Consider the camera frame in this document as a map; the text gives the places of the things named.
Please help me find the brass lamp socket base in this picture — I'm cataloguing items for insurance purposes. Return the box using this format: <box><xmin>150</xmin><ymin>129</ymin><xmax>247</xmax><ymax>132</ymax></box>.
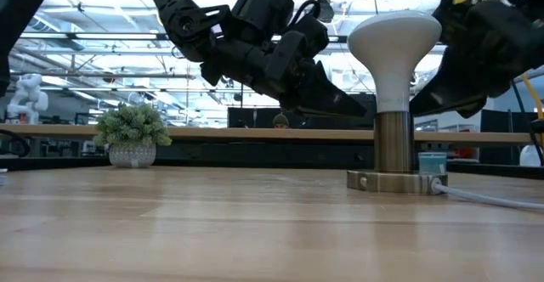
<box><xmin>346</xmin><ymin>110</ymin><xmax>450</xmax><ymax>196</ymax></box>

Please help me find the yellow hanging cable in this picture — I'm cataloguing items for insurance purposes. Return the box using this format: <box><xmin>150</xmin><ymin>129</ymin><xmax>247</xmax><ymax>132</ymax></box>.
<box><xmin>520</xmin><ymin>72</ymin><xmax>544</xmax><ymax>121</ymax></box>

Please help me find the white rounded container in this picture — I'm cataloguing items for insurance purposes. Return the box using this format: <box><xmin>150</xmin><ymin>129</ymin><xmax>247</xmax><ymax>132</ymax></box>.
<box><xmin>518</xmin><ymin>144</ymin><xmax>543</xmax><ymax>167</ymax></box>

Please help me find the green plant in white pot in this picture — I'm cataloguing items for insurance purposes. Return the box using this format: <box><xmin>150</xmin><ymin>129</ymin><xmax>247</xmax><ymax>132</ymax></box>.
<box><xmin>92</xmin><ymin>102</ymin><xmax>173</xmax><ymax>169</ymax></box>

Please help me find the tan wooden desk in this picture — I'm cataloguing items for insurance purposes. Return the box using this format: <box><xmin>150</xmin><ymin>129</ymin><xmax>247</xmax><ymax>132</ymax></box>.
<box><xmin>0</xmin><ymin>123</ymin><xmax>537</xmax><ymax>149</ymax></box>

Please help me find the black hanging cable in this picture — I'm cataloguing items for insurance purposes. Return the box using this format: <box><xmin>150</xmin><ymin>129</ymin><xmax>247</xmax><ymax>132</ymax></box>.
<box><xmin>509</xmin><ymin>80</ymin><xmax>544</xmax><ymax>166</ymax></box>

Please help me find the white humanoid robot figure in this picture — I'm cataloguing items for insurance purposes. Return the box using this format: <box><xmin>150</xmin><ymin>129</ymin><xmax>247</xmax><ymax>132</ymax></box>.
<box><xmin>4</xmin><ymin>72</ymin><xmax>49</xmax><ymax>125</ymax></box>

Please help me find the white flood lightbulb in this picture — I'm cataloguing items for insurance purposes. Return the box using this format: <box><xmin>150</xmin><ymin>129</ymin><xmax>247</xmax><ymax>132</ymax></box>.
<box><xmin>347</xmin><ymin>9</ymin><xmax>443</xmax><ymax>114</ymax></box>

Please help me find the person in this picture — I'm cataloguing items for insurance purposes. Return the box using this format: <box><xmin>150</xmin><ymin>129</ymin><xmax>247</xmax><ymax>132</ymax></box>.
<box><xmin>271</xmin><ymin>112</ymin><xmax>291</xmax><ymax>129</ymax></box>

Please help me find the black monitor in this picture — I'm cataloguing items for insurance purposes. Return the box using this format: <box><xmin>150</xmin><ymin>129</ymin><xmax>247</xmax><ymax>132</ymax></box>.
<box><xmin>227</xmin><ymin>106</ymin><xmax>307</xmax><ymax>129</ymax></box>
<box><xmin>479</xmin><ymin>108</ymin><xmax>541</xmax><ymax>134</ymax></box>

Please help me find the white lamp cord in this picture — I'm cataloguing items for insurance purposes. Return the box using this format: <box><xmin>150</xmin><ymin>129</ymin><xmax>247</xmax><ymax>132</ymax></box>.
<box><xmin>431</xmin><ymin>178</ymin><xmax>544</xmax><ymax>212</ymax></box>

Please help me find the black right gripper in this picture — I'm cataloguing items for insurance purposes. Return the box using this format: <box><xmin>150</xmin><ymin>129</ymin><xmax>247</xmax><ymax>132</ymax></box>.
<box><xmin>408</xmin><ymin>0</ymin><xmax>544</xmax><ymax>120</ymax></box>

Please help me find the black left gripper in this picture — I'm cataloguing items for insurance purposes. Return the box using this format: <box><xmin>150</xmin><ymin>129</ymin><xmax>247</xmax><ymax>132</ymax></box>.
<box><xmin>199</xmin><ymin>0</ymin><xmax>367</xmax><ymax>119</ymax></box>

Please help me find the black aluminium table frame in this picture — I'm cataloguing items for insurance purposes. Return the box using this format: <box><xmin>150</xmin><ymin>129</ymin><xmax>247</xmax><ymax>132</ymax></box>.
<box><xmin>0</xmin><ymin>144</ymin><xmax>544</xmax><ymax>180</ymax></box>

